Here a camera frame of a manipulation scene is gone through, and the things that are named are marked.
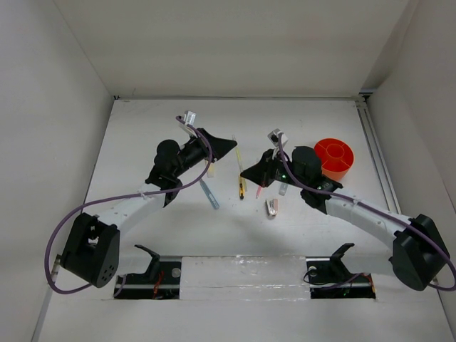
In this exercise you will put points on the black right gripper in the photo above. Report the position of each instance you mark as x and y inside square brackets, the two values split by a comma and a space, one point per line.
[261, 172]

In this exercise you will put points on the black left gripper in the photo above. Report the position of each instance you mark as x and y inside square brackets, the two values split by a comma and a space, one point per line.
[220, 147]

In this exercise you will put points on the thin pink highlighter pen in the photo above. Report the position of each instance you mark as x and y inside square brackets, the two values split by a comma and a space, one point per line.
[259, 189]

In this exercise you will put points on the thin yellow highlighter pen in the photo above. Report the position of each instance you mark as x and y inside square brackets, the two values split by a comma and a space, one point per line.
[239, 159]

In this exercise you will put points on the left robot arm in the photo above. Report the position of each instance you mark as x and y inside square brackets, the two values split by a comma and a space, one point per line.
[93, 245]

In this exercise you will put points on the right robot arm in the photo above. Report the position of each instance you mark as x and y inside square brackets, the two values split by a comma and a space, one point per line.
[417, 251]

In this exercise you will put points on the yellow utility knife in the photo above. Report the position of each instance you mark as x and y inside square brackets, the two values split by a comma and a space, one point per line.
[242, 187]

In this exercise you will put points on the yellow thick highlighter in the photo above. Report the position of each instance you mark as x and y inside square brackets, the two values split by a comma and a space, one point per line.
[210, 171]

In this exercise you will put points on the green thick highlighter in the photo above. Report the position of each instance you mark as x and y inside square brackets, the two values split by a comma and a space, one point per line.
[283, 189]

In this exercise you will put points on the small pink white stapler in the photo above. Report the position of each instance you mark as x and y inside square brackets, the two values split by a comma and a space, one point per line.
[272, 207]

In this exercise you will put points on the blue mechanical pencil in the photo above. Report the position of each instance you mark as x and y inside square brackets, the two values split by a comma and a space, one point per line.
[210, 196]

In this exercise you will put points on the orange round container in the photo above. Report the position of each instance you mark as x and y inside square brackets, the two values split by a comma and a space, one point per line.
[336, 157]

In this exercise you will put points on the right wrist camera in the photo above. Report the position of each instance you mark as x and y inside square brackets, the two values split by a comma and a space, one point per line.
[277, 136]

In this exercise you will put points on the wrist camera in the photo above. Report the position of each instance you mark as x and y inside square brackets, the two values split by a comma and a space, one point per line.
[189, 117]
[277, 136]

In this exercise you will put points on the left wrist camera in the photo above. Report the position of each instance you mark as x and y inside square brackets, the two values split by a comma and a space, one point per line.
[189, 117]

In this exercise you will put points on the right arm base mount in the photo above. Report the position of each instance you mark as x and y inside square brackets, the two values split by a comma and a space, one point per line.
[328, 278]

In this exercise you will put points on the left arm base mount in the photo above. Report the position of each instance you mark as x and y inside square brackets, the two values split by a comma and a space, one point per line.
[159, 281]

